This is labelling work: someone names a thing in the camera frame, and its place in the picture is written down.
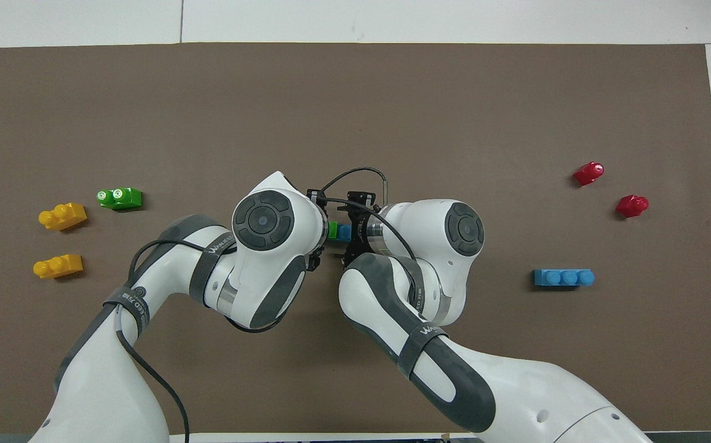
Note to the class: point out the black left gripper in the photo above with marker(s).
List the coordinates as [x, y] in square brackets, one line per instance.
[324, 231]

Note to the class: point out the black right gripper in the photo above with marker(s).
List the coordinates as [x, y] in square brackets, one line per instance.
[363, 231]

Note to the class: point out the blue three-stud brick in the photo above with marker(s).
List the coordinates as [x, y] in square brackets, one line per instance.
[563, 278]
[345, 233]

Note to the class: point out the plain green two-stud brick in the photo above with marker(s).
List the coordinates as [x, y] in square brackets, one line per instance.
[333, 231]

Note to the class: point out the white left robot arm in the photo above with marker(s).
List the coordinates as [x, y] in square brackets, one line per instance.
[269, 246]

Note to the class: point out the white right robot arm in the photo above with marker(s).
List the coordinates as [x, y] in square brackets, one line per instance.
[454, 258]

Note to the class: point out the brown table mat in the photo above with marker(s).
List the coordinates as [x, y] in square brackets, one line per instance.
[355, 92]

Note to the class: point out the green brick with white-marked studs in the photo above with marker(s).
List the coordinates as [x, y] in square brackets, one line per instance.
[123, 199]

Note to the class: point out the red single-stud brick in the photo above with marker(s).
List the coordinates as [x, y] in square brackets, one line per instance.
[588, 174]
[631, 206]

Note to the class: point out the yellow two-stud brick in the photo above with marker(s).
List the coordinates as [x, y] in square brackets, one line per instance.
[60, 266]
[63, 216]

